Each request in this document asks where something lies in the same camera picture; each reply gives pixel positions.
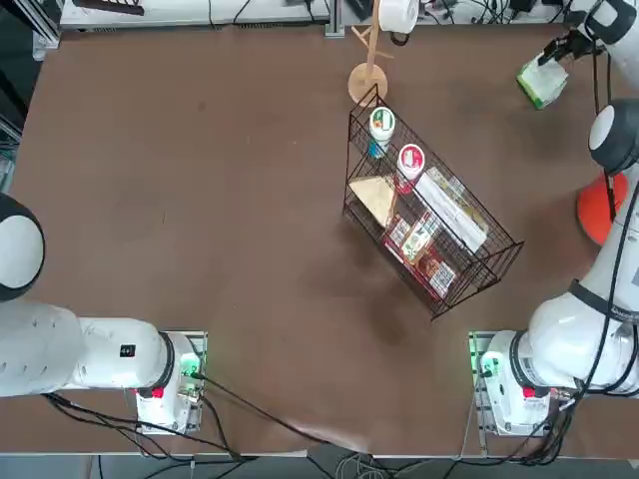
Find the orange round bin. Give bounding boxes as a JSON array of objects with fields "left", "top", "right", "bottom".
[{"left": 576, "top": 172, "right": 629, "bottom": 245}]

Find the aluminium camera post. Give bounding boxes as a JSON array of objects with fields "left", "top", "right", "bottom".
[{"left": 323, "top": 0, "right": 346, "bottom": 38}]

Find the black cable on table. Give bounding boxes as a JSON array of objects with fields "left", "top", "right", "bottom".
[{"left": 192, "top": 371, "right": 350, "bottom": 450}]

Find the white mug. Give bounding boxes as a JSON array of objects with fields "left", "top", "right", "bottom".
[{"left": 378, "top": 0, "right": 420, "bottom": 47}]

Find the wooden mug tree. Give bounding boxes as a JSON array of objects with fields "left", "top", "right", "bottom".
[{"left": 347, "top": 0, "right": 396, "bottom": 109}]

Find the packed triangle sandwich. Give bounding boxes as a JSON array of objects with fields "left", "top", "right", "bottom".
[{"left": 347, "top": 174, "right": 399, "bottom": 227}]

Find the red brown biscuit pack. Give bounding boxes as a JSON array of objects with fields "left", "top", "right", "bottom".
[{"left": 381, "top": 212, "right": 458, "bottom": 300}]

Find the green lid jar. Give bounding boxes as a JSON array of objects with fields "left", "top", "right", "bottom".
[{"left": 368, "top": 106, "right": 396, "bottom": 145}]

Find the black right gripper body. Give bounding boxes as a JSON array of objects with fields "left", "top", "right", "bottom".
[{"left": 562, "top": 28, "right": 606, "bottom": 60}]

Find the yellow snack packet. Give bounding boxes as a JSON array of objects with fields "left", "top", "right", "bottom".
[{"left": 413, "top": 167, "right": 490, "bottom": 254}]

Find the black wire shelf rack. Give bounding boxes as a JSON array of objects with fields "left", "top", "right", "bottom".
[{"left": 341, "top": 83, "right": 525, "bottom": 321}]

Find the green tissue pack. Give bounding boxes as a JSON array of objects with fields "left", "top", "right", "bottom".
[{"left": 516, "top": 49, "right": 570, "bottom": 110}]

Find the red lid jar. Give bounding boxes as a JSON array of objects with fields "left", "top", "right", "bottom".
[{"left": 396, "top": 143, "right": 427, "bottom": 195}]

